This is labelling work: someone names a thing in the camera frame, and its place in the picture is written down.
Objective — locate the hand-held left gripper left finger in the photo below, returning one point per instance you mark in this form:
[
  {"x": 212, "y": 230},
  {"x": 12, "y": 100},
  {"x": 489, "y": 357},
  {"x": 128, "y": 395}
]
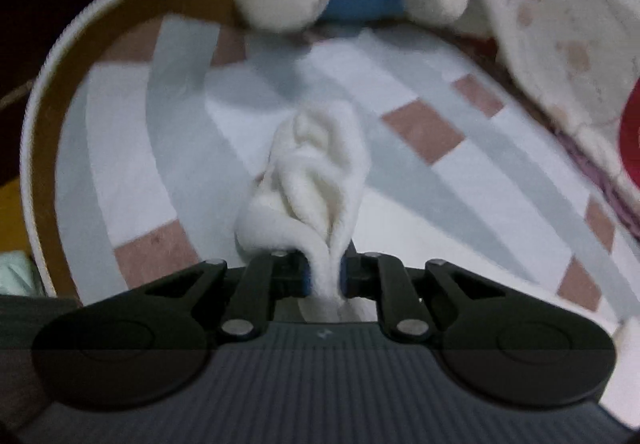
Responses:
[{"x": 303, "y": 276}]

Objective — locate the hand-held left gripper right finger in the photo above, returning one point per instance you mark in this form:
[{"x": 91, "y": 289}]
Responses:
[{"x": 345, "y": 274}]

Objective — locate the cream white sweater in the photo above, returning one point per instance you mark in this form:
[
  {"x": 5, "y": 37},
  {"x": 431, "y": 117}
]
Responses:
[{"x": 310, "y": 184}]

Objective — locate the bear printed quilt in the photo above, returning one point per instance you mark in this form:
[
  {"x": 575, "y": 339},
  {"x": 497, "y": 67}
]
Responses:
[{"x": 565, "y": 24}]

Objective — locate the checkered play mat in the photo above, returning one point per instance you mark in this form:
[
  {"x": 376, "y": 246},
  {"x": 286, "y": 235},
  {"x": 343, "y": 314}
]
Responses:
[{"x": 150, "y": 149}]

